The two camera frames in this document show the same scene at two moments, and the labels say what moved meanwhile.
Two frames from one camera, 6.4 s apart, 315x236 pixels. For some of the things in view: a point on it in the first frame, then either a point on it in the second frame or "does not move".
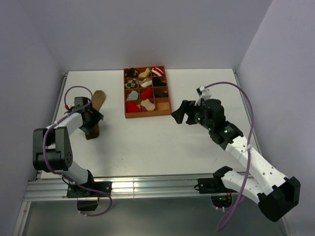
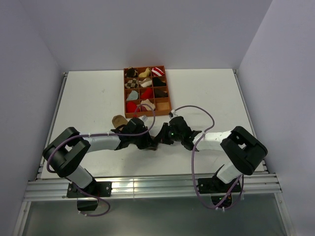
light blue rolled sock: x=133 y=95 does not move
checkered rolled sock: x=132 y=83 does not move
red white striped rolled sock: x=156 y=72 does not move
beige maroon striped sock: x=146 y=105 does not move
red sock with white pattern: x=131 y=106 does not move
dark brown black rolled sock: x=161 y=92 does not move
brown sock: x=98 y=97 -> x=119 y=121
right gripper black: x=189 y=107 -> x=162 y=137
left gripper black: x=97 y=117 -> x=146 y=144
